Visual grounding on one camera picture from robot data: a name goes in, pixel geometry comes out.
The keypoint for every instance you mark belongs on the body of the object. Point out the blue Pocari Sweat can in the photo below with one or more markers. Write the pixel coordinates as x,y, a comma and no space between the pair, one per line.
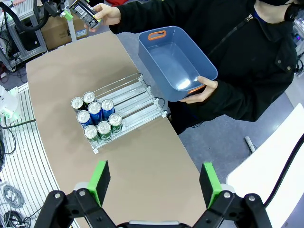
94,108
107,104
83,116

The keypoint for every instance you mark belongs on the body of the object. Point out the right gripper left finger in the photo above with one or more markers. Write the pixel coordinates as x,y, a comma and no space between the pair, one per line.
78,211

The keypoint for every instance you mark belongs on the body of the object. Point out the person torso black jacket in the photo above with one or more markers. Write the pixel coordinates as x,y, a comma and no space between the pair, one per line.
249,47

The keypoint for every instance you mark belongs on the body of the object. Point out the aluminium profile rack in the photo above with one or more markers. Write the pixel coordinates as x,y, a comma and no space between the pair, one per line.
23,12

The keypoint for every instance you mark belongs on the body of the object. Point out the large cardboard box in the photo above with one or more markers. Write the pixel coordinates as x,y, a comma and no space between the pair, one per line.
57,33

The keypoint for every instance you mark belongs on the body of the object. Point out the clear plastic can dispenser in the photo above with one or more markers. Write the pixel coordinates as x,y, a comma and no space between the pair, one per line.
133,99

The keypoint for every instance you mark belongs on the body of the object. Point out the person's left hand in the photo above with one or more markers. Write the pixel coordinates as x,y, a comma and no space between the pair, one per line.
209,89

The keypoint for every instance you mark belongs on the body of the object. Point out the white slatted curved platform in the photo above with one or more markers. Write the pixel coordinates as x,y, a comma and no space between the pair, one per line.
28,166

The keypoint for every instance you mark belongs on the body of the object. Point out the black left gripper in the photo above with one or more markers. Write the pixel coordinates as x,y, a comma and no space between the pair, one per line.
55,6

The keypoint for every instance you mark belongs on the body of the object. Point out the green Chilsung Cider can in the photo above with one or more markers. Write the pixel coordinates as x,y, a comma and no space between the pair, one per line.
115,119
91,131
104,127

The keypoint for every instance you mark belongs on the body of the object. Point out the black Pepsi can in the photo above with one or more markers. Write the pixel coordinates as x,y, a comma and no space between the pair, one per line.
77,103
89,97
85,12

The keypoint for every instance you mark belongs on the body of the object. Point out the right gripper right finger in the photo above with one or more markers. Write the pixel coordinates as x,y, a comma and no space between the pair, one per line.
232,211

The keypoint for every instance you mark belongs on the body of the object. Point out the person's left forearm black sleeve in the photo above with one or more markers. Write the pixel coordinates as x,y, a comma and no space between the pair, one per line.
237,99

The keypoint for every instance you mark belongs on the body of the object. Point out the large white table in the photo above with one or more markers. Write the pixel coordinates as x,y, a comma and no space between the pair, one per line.
273,166

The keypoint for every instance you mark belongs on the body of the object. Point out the person's right hand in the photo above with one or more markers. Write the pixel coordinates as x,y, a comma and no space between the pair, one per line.
110,16

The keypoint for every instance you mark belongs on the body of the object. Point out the person's right forearm black sleeve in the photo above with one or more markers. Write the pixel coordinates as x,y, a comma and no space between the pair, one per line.
154,16

